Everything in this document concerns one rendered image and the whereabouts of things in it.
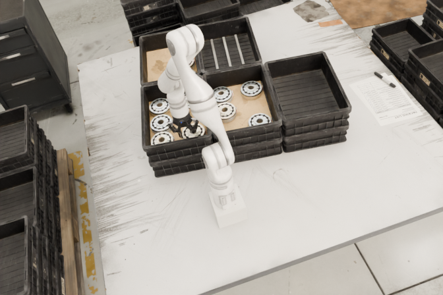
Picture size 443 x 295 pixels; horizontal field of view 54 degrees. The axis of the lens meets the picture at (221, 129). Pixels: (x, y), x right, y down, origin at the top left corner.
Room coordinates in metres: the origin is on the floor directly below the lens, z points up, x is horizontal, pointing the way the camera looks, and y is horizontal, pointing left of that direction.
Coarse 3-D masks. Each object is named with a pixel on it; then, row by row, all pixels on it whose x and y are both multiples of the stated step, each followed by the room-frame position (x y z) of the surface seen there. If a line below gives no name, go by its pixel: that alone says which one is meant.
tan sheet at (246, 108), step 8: (232, 88) 1.54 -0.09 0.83; (240, 88) 1.53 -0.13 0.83; (240, 96) 1.47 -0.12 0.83; (264, 96) 1.44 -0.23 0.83; (240, 104) 1.42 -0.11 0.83; (248, 104) 1.41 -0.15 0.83; (256, 104) 1.40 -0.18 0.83; (264, 104) 1.39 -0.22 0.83; (240, 112) 1.37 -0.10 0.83; (248, 112) 1.36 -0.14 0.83; (256, 112) 1.35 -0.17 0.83; (264, 112) 1.34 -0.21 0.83; (240, 120) 1.32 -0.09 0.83; (248, 120) 1.31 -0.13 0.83; (232, 128) 1.28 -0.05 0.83
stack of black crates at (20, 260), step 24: (24, 216) 1.18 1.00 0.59; (0, 240) 1.14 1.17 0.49; (24, 240) 1.05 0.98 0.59; (48, 240) 1.17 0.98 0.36; (0, 264) 1.01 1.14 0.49; (24, 264) 0.93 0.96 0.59; (48, 264) 1.03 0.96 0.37; (0, 288) 0.89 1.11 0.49; (24, 288) 0.82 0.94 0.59; (48, 288) 0.90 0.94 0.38
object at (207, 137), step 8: (144, 120) 1.34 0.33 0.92; (144, 128) 1.29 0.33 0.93; (208, 128) 1.22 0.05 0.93; (144, 136) 1.24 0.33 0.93; (200, 136) 1.18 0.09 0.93; (208, 136) 1.17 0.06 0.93; (144, 144) 1.20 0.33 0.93; (160, 144) 1.18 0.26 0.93; (168, 144) 1.17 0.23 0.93; (176, 144) 1.17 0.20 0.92; (184, 144) 1.17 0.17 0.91
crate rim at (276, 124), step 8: (256, 64) 1.57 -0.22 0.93; (208, 72) 1.57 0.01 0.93; (216, 72) 1.56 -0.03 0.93; (264, 72) 1.51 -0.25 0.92; (272, 96) 1.34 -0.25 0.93; (280, 120) 1.19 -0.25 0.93; (240, 128) 1.18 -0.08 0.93; (248, 128) 1.18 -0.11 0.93; (256, 128) 1.17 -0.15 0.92; (264, 128) 1.17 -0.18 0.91; (216, 136) 1.17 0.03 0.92
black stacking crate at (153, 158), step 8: (144, 88) 1.56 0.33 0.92; (152, 88) 1.56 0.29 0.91; (144, 96) 1.51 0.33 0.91; (152, 96) 1.56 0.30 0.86; (160, 96) 1.56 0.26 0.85; (144, 104) 1.46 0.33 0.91; (144, 112) 1.40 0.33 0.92; (192, 144) 1.18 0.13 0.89; (200, 144) 1.18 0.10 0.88; (208, 144) 1.18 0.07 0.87; (152, 152) 1.18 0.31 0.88; (160, 152) 1.18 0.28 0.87; (168, 152) 1.18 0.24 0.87; (176, 152) 1.18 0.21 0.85; (184, 152) 1.18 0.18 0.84; (192, 152) 1.18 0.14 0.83; (200, 152) 1.18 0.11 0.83; (152, 160) 1.18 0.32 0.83; (160, 160) 1.18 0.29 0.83; (168, 160) 1.17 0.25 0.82
